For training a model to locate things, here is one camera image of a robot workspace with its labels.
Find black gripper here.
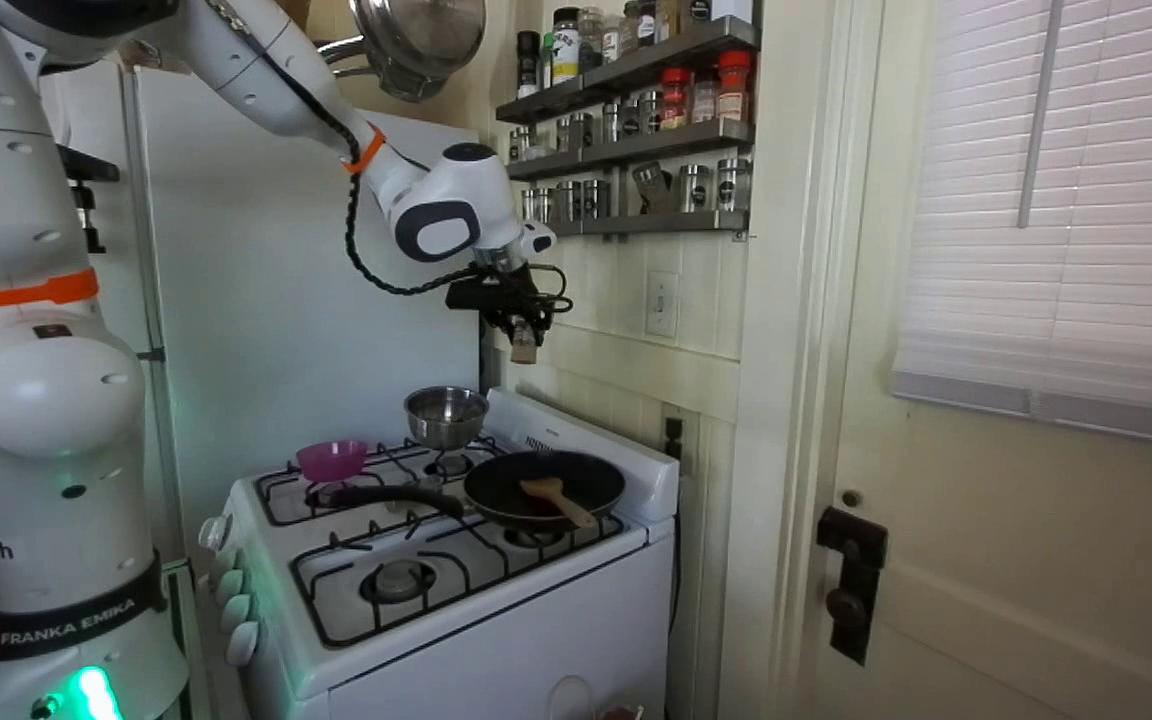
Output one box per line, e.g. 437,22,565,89
474,262,565,359

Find metal three-tier spice rack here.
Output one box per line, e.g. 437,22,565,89
494,12,761,246

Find white gas stove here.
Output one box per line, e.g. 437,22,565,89
193,382,685,720

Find small steel saucepan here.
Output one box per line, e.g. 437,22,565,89
400,382,494,455

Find wooden spatula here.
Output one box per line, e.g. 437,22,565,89
517,472,603,536

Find black frying pan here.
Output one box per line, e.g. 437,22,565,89
311,447,632,531

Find pink plastic bowl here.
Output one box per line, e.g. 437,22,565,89
291,436,379,490

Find dark glass bottle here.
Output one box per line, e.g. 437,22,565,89
513,29,545,101

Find red lid spice jar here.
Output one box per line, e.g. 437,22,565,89
716,48,756,137
657,63,696,137

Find white refrigerator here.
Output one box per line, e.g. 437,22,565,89
120,56,488,536

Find large black lid jar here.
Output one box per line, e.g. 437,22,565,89
545,5,589,93

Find hanging steel pot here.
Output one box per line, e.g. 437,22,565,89
349,0,494,109
311,30,368,76

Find tall spice jar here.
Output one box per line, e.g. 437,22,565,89
624,0,665,56

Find black door lock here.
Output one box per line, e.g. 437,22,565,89
811,487,894,668

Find cream panel door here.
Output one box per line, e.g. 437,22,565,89
787,0,1152,720

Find white blind wand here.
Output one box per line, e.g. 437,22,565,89
1018,0,1071,231

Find white window blinds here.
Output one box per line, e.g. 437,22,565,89
886,0,1152,455

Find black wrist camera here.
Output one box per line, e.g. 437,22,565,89
443,269,510,310

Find black braided cable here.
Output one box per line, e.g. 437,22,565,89
340,173,469,299

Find black camera on stand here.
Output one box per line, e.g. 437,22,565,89
57,138,120,256

